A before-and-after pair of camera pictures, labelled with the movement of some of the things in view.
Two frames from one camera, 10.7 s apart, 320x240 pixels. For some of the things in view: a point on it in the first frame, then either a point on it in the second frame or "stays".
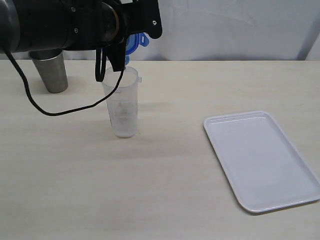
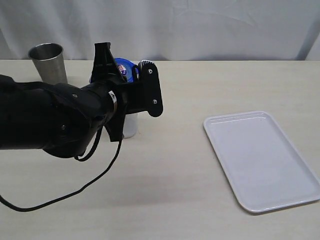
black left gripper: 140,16 → 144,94
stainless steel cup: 50,64 stays
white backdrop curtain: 228,30 stays
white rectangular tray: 265,168 stays
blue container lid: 133,40 → 126,67
